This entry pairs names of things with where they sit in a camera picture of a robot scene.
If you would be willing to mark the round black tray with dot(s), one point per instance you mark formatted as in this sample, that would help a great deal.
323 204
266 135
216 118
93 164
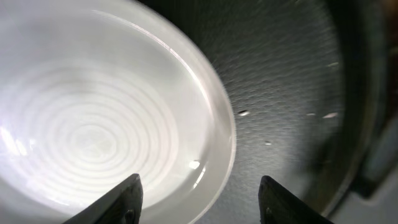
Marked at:
309 84

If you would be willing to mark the grey plate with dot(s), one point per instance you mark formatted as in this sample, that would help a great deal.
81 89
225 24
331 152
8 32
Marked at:
95 91

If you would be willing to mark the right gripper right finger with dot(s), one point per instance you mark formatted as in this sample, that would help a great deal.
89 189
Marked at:
279 206

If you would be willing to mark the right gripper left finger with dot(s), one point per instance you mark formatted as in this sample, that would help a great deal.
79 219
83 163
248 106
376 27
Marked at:
121 205

